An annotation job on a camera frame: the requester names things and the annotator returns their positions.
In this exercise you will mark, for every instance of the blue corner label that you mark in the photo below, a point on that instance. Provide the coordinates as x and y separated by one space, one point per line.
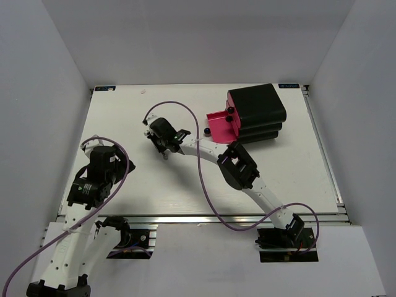
105 88
288 86

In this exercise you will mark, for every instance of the pink top drawer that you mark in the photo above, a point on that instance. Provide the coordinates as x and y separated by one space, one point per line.
232 109

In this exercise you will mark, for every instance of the pink drawer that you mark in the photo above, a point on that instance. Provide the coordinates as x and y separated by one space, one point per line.
235 127
219 129
232 109

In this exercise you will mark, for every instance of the black drawer cabinet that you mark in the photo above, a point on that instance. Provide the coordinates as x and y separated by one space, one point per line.
261 111

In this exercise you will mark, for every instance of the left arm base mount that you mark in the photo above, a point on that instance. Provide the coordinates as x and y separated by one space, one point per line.
141 244

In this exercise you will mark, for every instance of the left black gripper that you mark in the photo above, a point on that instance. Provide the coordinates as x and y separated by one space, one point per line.
122 164

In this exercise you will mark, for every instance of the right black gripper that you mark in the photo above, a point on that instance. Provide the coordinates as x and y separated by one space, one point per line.
153 137

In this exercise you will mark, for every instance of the blue corner label right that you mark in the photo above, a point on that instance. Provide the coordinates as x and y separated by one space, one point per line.
288 86

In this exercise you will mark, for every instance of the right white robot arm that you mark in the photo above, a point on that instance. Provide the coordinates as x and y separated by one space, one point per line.
237 167

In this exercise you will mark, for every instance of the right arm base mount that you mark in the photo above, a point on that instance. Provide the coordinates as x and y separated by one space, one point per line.
274 247

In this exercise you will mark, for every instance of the blue corner label left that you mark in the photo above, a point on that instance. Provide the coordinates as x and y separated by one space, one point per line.
105 88

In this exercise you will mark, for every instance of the pink bottom drawer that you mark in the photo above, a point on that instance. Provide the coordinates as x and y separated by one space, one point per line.
219 129

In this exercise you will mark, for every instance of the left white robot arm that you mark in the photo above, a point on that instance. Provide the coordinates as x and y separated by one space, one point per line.
85 241

